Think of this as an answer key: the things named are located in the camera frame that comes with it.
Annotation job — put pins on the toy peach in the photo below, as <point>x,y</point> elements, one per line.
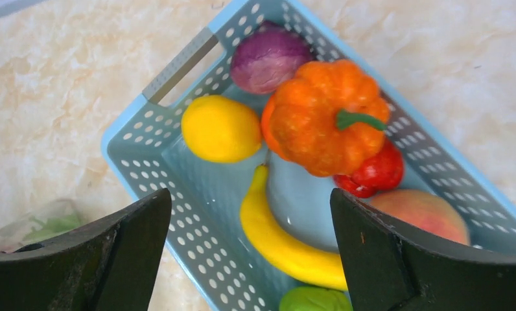
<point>425,211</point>

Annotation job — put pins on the yellow toy banana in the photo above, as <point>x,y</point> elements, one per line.
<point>283,251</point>

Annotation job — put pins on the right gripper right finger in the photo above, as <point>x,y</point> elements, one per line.
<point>391,265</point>

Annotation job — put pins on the green toy grapes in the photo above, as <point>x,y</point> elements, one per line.
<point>52,227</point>

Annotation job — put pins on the small yellow toy lemon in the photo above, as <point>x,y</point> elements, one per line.
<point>221,130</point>

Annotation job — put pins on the clear dotted zip bag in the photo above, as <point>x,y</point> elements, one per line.
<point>11,235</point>

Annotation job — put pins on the red toy pepper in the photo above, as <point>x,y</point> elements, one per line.
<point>382,172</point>

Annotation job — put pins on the blue perforated plastic basket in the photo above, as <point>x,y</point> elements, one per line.
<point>145,149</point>

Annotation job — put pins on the orange toy pumpkin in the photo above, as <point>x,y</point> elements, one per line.
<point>328,119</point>

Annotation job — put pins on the green toy lime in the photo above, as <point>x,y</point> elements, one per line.
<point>308,298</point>

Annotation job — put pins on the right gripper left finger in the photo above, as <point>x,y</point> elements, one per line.
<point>108,264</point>

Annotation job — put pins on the purple toy onion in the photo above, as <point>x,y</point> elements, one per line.
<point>267,58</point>

